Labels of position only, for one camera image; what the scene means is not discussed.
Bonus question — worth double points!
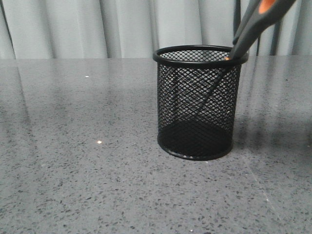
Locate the grey pleated curtain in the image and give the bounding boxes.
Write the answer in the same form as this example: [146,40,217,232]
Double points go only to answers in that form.
[0,0,312,60]

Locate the black metal mesh pen cup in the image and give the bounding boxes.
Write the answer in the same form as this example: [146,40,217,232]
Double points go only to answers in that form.
[153,45,248,161]

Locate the grey and orange scissors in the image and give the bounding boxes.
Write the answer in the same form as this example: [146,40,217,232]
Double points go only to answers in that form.
[226,0,295,60]

